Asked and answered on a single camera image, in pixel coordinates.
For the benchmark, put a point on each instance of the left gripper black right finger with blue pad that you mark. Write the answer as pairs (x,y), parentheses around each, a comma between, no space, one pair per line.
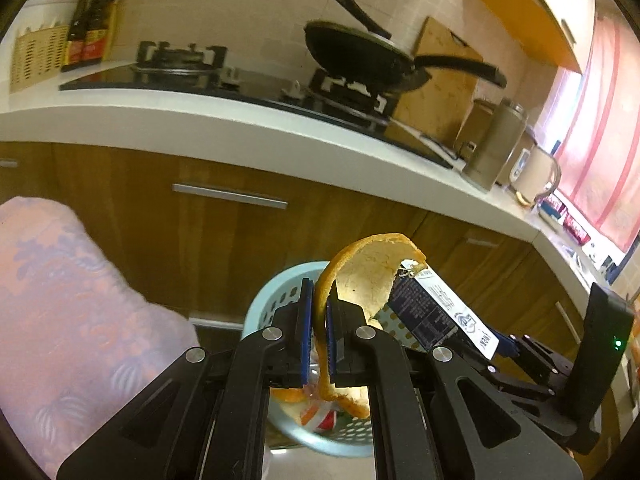
(435,419)

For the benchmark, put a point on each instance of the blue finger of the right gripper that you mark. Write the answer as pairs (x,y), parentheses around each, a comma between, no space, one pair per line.
(507,346)

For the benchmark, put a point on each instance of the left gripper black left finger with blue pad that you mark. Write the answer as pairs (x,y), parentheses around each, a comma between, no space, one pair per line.
(204,417)

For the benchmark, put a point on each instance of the black white carton box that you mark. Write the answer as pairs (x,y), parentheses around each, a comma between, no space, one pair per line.
(423,312)

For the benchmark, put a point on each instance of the torn bread piece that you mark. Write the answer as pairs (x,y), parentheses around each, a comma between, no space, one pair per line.
(363,274)

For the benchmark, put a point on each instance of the wooden kitchen cabinet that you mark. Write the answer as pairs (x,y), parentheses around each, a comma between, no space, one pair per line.
(195,255)

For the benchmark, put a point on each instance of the pink floral tablecloth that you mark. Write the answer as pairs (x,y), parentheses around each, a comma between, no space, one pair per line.
(77,342)

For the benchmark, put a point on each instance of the beige electric kettle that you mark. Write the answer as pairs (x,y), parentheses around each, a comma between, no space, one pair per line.
(535,175)

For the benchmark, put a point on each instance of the steel thermos jug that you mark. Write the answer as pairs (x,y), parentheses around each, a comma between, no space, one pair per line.
(508,122)

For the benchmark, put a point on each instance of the pink window curtain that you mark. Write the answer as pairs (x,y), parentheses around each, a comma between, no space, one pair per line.
(591,119)

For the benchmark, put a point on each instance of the wooden cutting board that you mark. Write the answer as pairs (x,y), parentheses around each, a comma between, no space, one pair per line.
(439,107)

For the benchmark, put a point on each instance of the black frying pan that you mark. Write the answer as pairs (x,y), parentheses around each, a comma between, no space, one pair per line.
(369,56)

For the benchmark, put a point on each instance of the black gas stove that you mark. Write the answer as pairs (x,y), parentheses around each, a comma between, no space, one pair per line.
(160,67)

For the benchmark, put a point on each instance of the dark sauce bottle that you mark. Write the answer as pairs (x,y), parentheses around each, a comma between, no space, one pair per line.
(76,36)

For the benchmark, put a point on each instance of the beige plastic basket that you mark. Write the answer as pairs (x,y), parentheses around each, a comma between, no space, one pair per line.
(37,56)

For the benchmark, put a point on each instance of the red label sauce bottle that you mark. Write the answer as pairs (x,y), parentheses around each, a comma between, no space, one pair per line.
(100,29)

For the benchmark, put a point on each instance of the orange wall cabinet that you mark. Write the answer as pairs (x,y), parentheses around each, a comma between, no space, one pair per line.
(557,32)

